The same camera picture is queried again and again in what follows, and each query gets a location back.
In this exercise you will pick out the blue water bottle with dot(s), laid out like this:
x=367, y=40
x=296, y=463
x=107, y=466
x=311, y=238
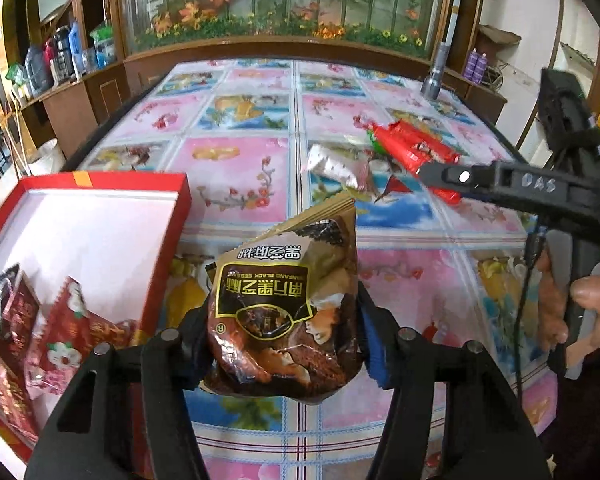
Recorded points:
x=76, y=48

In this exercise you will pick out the grey plastic jug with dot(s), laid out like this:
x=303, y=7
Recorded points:
x=39, y=78

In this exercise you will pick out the white plastic bucket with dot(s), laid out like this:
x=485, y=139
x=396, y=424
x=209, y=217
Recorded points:
x=47, y=159

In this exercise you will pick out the brown wooden side counter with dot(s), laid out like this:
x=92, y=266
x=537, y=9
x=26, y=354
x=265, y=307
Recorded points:
x=71, y=112

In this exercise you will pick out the red flower snack packet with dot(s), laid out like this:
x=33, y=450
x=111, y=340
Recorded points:
x=68, y=335

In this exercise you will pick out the red cardboard box tray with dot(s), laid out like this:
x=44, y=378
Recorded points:
x=114, y=232

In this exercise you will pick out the colourful printed tablecloth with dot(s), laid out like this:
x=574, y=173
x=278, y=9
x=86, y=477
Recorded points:
x=242, y=132

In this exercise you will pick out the white grey snack packet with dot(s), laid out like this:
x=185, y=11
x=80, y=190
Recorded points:
x=332, y=171

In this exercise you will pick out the red long snack packet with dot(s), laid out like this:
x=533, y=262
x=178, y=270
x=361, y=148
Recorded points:
x=409, y=146

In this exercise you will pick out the purple bottles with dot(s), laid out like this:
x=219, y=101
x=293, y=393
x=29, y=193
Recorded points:
x=475, y=67

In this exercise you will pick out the silver flashlight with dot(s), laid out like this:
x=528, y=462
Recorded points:
x=432, y=84

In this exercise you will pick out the person right hand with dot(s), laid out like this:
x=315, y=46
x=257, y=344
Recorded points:
x=552, y=303

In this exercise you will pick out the black thermos flask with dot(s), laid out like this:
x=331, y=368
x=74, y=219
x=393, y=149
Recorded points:
x=63, y=57

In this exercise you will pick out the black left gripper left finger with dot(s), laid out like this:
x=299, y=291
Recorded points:
x=125, y=405

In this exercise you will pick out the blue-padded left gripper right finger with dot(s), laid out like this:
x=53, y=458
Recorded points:
x=486, y=433

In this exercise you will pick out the dark red snack packet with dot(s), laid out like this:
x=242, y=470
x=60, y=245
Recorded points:
x=18, y=307

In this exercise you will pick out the brown black sesame snack bag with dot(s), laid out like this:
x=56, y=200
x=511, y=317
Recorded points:
x=281, y=313

